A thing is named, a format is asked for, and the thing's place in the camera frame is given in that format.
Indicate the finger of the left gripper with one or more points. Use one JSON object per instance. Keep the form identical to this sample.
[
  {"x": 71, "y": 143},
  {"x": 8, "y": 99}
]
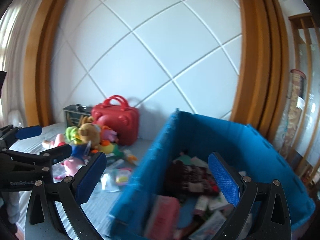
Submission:
[
  {"x": 11, "y": 134},
  {"x": 45, "y": 158}
]

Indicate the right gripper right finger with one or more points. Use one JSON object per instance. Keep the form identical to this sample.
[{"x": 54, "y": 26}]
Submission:
[{"x": 272, "y": 220}]

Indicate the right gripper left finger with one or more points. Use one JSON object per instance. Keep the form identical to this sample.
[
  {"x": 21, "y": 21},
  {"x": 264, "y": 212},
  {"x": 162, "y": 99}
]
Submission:
[{"x": 43, "y": 220}]

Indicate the brown teddy bear plush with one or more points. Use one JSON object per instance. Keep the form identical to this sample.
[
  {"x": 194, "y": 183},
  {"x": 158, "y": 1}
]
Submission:
[{"x": 89, "y": 132}]

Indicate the pink pig plush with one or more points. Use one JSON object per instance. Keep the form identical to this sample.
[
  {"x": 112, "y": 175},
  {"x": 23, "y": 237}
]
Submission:
[{"x": 58, "y": 141}]

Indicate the blue bristle brush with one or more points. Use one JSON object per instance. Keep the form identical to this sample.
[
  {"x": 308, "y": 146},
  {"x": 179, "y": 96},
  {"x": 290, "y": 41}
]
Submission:
[{"x": 81, "y": 151}]

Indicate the green frog plush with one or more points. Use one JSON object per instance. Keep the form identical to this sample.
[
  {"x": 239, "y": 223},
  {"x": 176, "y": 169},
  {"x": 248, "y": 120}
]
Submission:
[{"x": 72, "y": 134}]

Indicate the blue plastic storage crate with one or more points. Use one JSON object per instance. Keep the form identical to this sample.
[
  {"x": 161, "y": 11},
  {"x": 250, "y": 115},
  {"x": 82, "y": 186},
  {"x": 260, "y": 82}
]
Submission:
[{"x": 221, "y": 144}]

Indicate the white sachet packet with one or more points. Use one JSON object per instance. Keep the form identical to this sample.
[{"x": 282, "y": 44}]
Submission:
[{"x": 108, "y": 183}]

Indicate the colourful parrot plush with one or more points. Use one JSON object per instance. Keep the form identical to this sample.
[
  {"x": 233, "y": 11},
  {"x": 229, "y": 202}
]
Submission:
[{"x": 108, "y": 143}]

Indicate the colourful pad pack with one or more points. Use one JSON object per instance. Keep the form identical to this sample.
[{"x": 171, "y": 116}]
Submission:
[{"x": 122, "y": 176}]

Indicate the maroon printed cloth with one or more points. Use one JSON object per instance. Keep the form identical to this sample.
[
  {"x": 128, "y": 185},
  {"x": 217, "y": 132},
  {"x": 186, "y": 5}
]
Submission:
[{"x": 188, "y": 181}]

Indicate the small white duck toy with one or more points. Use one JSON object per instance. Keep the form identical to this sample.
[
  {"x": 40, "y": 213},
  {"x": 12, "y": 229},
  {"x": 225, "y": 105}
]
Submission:
[{"x": 131, "y": 158}]

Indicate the red hard carry case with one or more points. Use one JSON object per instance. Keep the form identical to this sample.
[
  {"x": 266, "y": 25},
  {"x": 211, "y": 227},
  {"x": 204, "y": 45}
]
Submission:
[{"x": 116, "y": 113}]

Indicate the pink floral tissue pack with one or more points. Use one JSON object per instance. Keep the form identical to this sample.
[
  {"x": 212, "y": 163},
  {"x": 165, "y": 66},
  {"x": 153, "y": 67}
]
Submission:
[{"x": 163, "y": 218}]

